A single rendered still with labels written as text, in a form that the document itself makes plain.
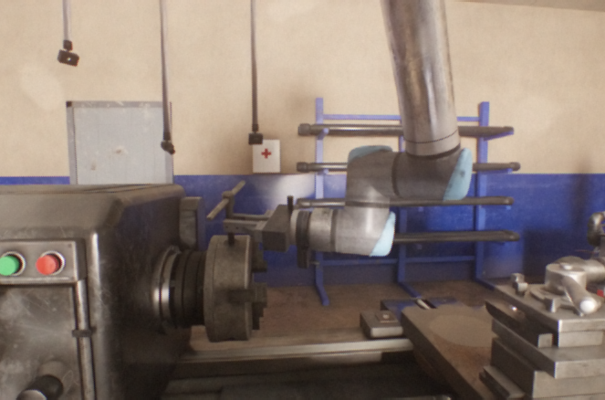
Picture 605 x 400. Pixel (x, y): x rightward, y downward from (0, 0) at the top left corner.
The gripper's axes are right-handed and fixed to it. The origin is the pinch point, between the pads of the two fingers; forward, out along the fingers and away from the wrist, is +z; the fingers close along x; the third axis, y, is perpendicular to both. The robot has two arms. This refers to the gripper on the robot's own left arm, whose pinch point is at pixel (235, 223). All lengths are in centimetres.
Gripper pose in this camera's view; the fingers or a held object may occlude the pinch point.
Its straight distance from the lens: 74.0
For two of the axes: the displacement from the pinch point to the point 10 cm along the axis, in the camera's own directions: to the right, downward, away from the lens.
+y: -0.2, -9.2, -4.0
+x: -2.0, 3.9, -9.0
